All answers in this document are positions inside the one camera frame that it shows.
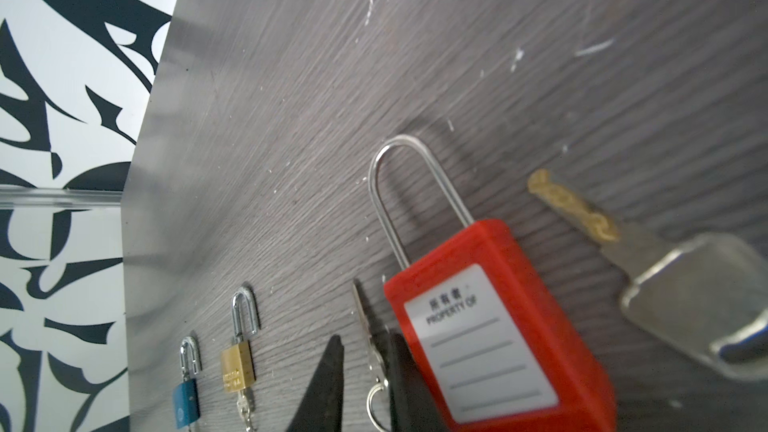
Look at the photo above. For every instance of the small silver padlock key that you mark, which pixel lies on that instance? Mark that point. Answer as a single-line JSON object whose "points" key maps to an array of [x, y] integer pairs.
{"points": [[376, 364]]}

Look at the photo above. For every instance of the brass padlock with key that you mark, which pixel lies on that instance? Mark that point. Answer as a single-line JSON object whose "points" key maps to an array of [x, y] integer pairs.
{"points": [[236, 361]]}

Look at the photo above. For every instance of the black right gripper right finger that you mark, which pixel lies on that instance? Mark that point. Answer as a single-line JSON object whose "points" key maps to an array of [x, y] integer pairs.
{"points": [[412, 406]]}

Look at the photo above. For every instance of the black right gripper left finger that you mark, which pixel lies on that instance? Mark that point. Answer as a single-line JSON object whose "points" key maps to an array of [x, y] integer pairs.
{"points": [[321, 408]]}

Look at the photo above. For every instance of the aluminium frame horizontal bar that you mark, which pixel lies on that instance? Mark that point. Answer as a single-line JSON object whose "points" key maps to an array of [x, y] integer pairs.
{"points": [[18, 197]]}

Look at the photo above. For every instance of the large silver brass key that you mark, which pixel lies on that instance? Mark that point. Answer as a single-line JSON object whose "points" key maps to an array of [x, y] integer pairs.
{"points": [[705, 296]]}

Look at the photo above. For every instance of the red padlock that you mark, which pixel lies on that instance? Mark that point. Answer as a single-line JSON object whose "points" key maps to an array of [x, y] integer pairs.
{"points": [[494, 347]]}

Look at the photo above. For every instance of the blue padlock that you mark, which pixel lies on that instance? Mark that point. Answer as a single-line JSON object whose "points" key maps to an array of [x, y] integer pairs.
{"points": [[185, 396]]}

